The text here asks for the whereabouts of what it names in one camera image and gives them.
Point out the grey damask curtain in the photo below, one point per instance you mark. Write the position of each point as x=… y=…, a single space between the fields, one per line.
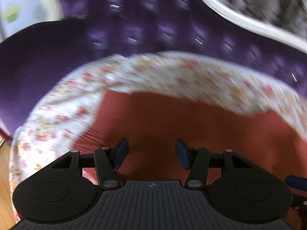
x=254 y=0

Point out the floral printed blanket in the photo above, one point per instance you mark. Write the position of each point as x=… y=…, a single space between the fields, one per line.
x=55 y=124

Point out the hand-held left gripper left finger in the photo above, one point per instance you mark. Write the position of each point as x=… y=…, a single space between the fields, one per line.
x=121 y=152

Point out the rust red pants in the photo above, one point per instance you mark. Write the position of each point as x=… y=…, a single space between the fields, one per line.
x=163 y=122

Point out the purple tufted sofa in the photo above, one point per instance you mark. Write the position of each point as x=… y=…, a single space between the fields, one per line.
x=60 y=60

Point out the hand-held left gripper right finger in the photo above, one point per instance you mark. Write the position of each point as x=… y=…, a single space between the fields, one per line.
x=181 y=153

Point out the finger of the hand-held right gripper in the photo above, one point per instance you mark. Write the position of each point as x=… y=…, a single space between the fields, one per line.
x=297 y=181

